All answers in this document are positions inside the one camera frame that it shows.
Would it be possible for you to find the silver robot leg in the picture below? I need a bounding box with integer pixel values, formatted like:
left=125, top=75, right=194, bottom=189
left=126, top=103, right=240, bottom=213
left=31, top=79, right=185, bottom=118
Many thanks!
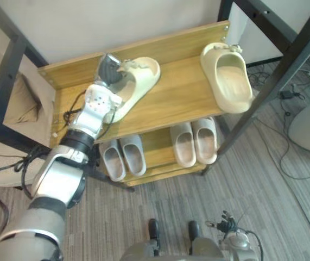
left=189, top=235, right=225, bottom=261
left=119, top=238, right=161, bottom=261

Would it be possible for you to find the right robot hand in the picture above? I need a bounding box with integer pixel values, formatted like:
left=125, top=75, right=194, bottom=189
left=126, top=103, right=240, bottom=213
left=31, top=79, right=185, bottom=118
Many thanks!
left=205, top=209, right=243, bottom=233

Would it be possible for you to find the wooden shoe rack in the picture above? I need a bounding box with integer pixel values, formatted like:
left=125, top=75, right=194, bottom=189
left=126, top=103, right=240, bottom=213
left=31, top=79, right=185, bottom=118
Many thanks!
left=37, top=20, right=231, bottom=191

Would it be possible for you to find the tangled black floor cable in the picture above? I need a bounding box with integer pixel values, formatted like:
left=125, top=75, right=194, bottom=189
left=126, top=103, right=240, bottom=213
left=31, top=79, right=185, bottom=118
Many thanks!
left=248, top=65, right=272, bottom=93

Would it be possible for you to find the dark robot foot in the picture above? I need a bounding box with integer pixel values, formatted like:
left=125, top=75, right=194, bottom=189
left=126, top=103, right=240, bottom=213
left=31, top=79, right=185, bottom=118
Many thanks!
left=147, top=218, right=161, bottom=241
left=188, top=220, right=201, bottom=240

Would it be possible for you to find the silver left robot leg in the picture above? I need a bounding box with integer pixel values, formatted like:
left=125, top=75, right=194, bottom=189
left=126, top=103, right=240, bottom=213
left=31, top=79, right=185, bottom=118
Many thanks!
left=119, top=238, right=161, bottom=261

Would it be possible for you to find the grey slipper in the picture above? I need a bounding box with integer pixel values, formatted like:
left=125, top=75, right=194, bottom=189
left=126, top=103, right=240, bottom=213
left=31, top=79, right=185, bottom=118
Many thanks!
left=101, top=139, right=127, bottom=183
left=119, top=134, right=147, bottom=177

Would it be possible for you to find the beige slipper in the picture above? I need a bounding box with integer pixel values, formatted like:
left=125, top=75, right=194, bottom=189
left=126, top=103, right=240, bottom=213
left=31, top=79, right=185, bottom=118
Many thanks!
left=169, top=122, right=198, bottom=167
left=191, top=117, right=218, bottom=165

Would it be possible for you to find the long black floor cable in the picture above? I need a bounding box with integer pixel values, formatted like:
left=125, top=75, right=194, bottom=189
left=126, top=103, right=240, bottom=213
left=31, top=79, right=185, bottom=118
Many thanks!
left=257, top=97, right=310, bottom=181

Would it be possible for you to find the cream slipper with charms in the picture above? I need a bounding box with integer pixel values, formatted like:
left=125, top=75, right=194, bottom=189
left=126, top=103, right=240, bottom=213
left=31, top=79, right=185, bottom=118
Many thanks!
left=106, top=56, right=162, bottom=123
left=200, top=42, right=254, bottom=114

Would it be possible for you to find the silver right robot leg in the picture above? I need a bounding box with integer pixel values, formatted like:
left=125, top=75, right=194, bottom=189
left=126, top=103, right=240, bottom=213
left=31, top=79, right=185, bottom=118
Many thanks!
left=189, top=235, right=225, bottom=261

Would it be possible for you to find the dark left robot foot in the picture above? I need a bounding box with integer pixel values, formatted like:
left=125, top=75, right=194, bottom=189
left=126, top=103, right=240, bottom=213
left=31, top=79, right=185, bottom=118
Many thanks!
left=147, top=218, right=161, bottom=241

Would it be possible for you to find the dark right robot foot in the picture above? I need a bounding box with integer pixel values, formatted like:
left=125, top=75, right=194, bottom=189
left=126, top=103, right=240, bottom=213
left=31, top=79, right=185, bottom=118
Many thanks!
left=188, top=220, right=201, bottom=240

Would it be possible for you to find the brown cushion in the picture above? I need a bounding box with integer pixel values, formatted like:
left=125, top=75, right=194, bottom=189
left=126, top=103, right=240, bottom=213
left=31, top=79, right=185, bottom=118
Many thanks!
left=2, top=72, right=55, bottom=132

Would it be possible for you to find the black metal frame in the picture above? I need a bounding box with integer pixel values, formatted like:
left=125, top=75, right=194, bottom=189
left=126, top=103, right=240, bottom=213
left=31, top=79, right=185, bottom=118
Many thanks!
left=216, top=0, right=310, bottom=176
left=0, top=0, right=55, bottom=156

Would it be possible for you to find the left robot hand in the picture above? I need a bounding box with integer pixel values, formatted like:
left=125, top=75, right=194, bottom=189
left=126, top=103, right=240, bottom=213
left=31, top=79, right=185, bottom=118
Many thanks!
left=96, top=52, right=126, bottom=92

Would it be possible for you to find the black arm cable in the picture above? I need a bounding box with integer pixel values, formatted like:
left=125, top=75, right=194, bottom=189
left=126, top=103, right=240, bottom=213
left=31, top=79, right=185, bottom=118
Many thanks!
left=62, top=91, right=88, bottom=131
left=0, top=145, right=50, bottom=218

